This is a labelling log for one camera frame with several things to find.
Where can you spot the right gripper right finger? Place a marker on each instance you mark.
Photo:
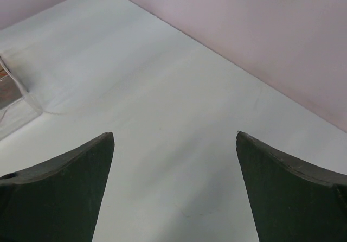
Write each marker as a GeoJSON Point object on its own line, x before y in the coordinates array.
{"type": "Point", "coordinates": [291, 199]}

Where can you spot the clear compartment tray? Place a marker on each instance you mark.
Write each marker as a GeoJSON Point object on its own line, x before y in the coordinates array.
{"type": "Point", "coordinates": [18, 105]}

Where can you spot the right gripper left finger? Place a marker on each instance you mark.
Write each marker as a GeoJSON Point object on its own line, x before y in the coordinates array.
{"type": "Point", "coordinates": [58, 199]}

